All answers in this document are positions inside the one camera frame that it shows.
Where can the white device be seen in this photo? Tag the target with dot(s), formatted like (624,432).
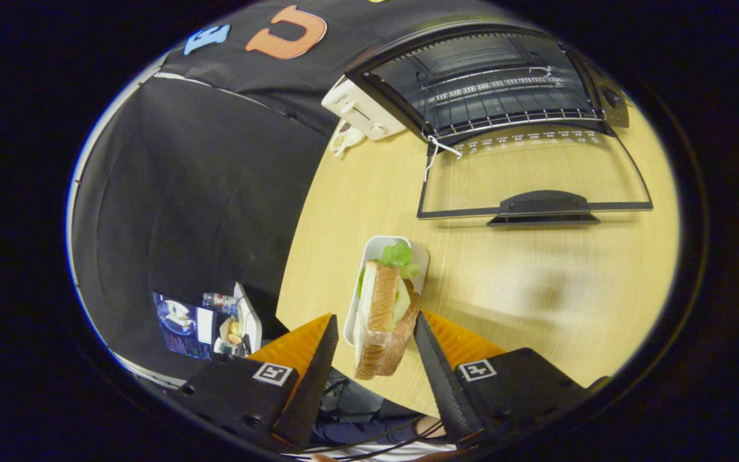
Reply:
(249,321)

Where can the black toaster oven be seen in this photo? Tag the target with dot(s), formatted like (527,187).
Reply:
(543,204)

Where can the person's dark clothing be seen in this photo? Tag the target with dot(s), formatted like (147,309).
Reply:
(356,427)

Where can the white rectangular tray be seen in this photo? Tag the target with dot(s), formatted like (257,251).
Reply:
(376,247)

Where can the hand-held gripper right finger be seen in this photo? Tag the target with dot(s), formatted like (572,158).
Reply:
(446,391)

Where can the toast sandwich with lettuce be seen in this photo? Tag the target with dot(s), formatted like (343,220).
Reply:
(382,301)

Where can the white pop-up toaster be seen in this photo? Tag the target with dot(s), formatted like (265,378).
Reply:
(363,115)

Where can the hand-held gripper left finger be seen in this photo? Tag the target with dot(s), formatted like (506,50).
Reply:
(315,385)

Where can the black backdrop cloth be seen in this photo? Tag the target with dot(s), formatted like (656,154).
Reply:
(203,192)

